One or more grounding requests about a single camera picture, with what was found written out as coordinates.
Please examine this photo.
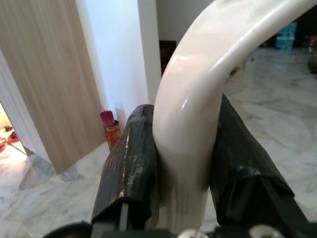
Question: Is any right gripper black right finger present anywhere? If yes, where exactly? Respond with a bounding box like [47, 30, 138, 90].
[209, 93, 312, 230]

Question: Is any white curved plastic handle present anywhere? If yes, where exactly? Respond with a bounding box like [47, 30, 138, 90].
[151, 0, 317, 234]

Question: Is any light wooden door panel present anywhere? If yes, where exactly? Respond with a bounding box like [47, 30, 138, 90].
[0, 0, 107, 175]

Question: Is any dark wooden cabinet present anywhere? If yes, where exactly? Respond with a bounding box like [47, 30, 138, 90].
[159, 40, 177, 76]

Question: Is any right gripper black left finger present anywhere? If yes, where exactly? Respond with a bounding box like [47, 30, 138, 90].
[91, 104, 160, 231]

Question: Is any red spray can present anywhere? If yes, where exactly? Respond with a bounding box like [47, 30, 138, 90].
[99, 107, 122, 151]

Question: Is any blue paper carton box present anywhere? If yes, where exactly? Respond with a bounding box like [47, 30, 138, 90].
[279, 21, 298, 38]
[275, 36, 296, 50]

